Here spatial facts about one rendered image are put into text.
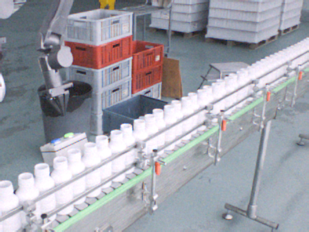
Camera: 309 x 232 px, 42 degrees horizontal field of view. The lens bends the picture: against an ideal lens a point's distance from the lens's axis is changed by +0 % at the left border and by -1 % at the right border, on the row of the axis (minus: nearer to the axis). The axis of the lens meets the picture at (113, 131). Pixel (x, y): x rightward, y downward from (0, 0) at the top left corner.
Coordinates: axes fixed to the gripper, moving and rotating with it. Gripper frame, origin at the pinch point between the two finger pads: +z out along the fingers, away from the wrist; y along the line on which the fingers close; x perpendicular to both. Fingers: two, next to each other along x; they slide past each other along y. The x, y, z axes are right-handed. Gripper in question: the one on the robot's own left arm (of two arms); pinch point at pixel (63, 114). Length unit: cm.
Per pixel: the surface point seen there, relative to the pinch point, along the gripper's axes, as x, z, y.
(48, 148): -0.5, 8.5, -9.7
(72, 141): -3.6, 9.2, -2.1
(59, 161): -16.1, 10.0, -18.4
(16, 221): -16.4, 18.9, -36.2
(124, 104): 40, 12, 73
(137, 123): -18.3, 9.2, 14.1
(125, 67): 170, 0, 227
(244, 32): 230, 6, 633
